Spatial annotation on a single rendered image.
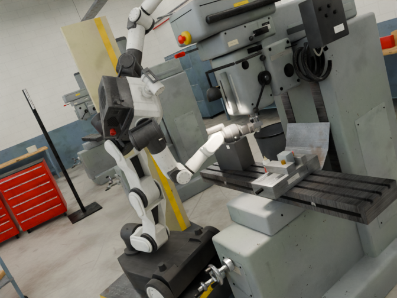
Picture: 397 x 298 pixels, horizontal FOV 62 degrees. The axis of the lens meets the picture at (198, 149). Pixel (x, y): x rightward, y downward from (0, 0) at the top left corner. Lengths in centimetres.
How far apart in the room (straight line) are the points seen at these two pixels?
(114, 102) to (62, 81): 899
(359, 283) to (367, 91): 108
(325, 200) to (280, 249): 42
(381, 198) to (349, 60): 82
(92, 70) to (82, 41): 26
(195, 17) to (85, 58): 184
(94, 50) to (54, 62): 740
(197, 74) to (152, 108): 736
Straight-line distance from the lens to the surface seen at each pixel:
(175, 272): 203
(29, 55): 1060
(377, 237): 232
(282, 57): 179
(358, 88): 206
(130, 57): 180
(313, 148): 202
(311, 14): 164
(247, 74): 165
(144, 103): 166
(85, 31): 328
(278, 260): 182
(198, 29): 153
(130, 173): 198
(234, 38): 162
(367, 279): 222
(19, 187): 596
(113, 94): 164
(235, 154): 204
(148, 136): 156
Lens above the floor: 166
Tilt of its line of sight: 14 degrees down
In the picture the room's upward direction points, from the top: 21 degrees counter-clockwise
